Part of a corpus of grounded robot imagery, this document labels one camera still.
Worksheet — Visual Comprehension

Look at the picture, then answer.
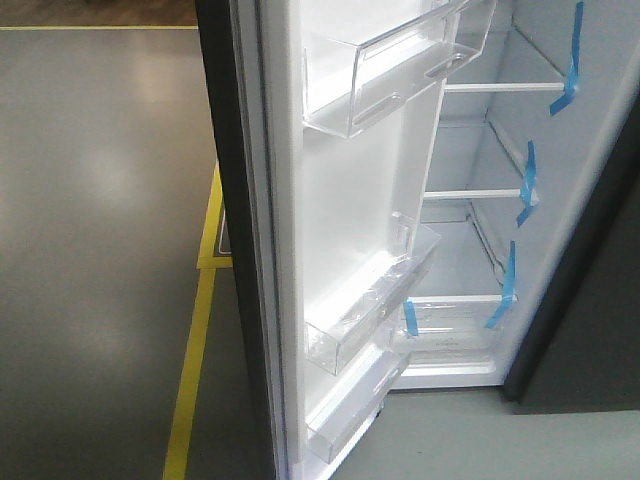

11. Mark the dark grey fridge body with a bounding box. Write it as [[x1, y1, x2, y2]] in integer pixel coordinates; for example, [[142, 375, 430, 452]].
[[394, 1, 639, 413]]

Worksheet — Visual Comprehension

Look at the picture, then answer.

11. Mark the clear middle door bin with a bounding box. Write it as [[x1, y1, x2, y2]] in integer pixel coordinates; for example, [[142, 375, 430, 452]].
[[305, 224, 441, 376]]

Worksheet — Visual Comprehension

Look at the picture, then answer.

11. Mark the clear door bin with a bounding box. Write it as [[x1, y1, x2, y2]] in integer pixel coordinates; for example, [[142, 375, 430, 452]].
[[305, 224, 441, 376], [301, 0, 497, 138], [306, 347, 409, 464]]

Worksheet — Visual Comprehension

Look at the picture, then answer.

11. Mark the dark floor sign sticker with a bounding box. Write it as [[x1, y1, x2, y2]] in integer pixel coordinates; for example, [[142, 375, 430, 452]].
[[216, 209, 232, 256]]

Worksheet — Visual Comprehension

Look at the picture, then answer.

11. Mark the clear crisper drawer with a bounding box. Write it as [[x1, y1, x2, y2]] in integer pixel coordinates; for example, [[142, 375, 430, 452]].
[[393, 295, 516, 354]]

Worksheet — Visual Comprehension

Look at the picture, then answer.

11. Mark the clear upper door bin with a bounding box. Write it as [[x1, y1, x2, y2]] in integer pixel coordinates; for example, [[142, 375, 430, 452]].
[[301, 0, 497, 138]]

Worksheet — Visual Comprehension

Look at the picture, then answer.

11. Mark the clear bottom door bin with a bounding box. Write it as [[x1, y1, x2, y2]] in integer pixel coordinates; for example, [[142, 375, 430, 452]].
[[306, 347, 409, 464]]

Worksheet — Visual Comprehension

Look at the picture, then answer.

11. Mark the blue tape strip lower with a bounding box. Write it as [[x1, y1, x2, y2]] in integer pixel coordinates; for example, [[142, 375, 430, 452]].
[[484, 240, 517, 330]]

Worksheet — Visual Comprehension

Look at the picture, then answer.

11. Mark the blue tape strip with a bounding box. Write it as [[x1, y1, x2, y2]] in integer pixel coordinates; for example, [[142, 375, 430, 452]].
[[516, 140, 539, 227], [484, 240, 517, 330]]

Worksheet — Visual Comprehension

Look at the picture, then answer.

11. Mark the blue tape strip upper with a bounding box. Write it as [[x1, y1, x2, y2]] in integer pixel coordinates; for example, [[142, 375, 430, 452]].
[[516, 140, 539, 227]]

